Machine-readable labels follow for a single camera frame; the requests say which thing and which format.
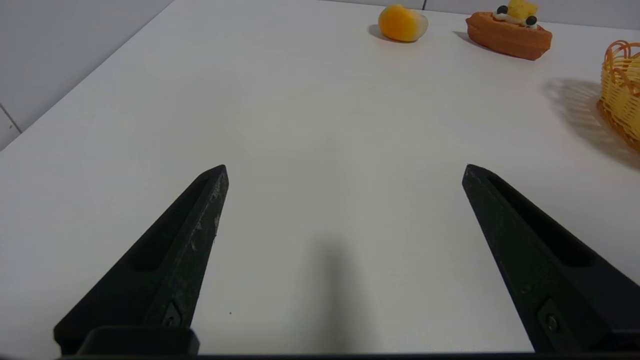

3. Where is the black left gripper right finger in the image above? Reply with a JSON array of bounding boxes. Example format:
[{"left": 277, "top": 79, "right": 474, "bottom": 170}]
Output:
[{"left": 461, "top": 163, "right": 640, "bottom": 353}]

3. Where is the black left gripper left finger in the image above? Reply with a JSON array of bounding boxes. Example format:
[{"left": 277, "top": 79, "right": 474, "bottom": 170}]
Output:
[{"left": 54, "top": 164, "right": 230, "bottom": 357}]

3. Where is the orange woven plastic basket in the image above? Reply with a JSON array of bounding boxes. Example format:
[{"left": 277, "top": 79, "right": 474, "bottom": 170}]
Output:
[{"left": 596, "top": 40, "right": 640, "bottom": 155}]

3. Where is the brown toy cake slice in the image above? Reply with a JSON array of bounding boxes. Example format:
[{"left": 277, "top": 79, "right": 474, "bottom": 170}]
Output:
[{"left": 465, "top": 0, "right": 553, "bottom": 61}]

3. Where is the orange and white bun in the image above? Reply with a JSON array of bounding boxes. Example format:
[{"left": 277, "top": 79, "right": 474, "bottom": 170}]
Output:
[{"left": 378, "top": 4, "right": 429, "bottom": 43}]

